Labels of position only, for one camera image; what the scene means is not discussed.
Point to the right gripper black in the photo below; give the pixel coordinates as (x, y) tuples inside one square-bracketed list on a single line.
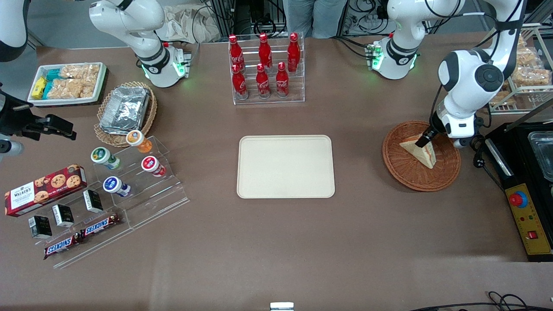
[(13, 120)]

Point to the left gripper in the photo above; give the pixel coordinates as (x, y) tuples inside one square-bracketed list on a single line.
[(432, 129)]

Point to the triangular sandwich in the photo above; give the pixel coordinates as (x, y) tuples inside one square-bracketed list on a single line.
[(421, 154)]

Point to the white Franka right arm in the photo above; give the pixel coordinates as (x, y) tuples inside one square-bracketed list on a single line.
[(151, 69)]

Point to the white Franka left arm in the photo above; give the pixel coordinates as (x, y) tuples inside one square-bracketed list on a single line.
[(464, 69)]

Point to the brown round wicker basket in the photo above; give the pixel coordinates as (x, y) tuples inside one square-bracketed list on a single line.
[(404, 172)]

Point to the light oval wicker basket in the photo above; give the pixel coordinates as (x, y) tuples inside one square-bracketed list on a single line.
[(108, 139)]

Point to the white rectangular snack tray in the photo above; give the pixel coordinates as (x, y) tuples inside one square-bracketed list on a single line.
[(100, 84)]

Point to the beige rectangular plastic tray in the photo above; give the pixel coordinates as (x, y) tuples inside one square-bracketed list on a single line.
[(285, 166)]

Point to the clear rice cracker pack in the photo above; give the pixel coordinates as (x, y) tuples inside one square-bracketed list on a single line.
[(88, 88), (65, 88), (80, 71)]

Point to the teal snack pack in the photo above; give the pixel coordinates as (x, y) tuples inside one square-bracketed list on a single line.
[(54, 74), (47, 90)]

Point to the green lid yogurt cup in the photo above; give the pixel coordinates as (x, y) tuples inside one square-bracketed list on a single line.
[(103, 156)]

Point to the yellow snack pack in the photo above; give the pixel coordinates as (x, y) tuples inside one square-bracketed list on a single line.
[(39, 87)]

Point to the stacked aluminium foil containers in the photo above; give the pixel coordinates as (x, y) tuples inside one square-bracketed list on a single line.
[(124, 108)]

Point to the red Walkers cookie box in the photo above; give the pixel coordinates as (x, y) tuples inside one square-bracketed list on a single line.
[(43, 190)]

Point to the orange lid yogurt cup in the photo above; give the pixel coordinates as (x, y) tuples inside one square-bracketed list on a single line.
[(137, 140)]

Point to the blue lid yogurt cup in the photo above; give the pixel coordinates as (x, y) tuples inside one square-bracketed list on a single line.
[(114, 185)]

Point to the small black carton box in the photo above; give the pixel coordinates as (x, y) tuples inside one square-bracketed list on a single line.
[(93, 201), (63, 215), (41, 226)]

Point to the bagged cracker snack pack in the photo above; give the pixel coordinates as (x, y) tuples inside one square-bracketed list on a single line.
[(531, 77), (503, 98), (528, 56)]

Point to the black machine housing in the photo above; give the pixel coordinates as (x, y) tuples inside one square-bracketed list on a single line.
[(518, 144)]

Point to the red lid yogurt cup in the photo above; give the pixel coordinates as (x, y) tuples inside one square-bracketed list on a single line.
[(151, 165)]

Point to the Snickers chocolate bar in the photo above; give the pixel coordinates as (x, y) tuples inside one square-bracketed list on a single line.
[(99, 225), (60, 246)]

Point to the grey metal rod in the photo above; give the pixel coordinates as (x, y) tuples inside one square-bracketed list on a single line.
[(531, 114)]

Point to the red emergency stop button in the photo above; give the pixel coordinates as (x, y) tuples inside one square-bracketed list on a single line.
[(517, 199)]

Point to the clear acrylic step display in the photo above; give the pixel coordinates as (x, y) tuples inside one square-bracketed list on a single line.
[(99, 246), (160, 194)]

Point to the clear plastic container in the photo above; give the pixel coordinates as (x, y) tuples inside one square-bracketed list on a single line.
[(545, 160)]

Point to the yellow control panel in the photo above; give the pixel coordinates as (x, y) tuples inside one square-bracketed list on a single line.
[(529, 220)]

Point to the clear acrylic bottle rack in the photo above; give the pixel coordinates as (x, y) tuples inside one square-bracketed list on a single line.
[(298, 86)]

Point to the red Coca-Cola bottle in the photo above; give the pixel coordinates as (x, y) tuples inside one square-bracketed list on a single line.
[(239, 84), (262, 83), (293, 54), (282, 82), (236, 54), (265, 52)]

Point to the beige cloth bag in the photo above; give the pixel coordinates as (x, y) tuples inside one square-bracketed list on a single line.
[(185, 23)]

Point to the person in grey trousers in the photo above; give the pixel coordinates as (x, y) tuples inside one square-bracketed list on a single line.
[(315, 17)]

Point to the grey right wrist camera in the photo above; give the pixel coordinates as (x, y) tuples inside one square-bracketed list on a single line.
[(11, 148)]

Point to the red rocker switch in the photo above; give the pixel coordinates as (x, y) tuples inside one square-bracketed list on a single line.
[(532, 235)]

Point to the small white metal bracket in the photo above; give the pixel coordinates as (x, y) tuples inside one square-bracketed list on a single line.
[(281, 306)]

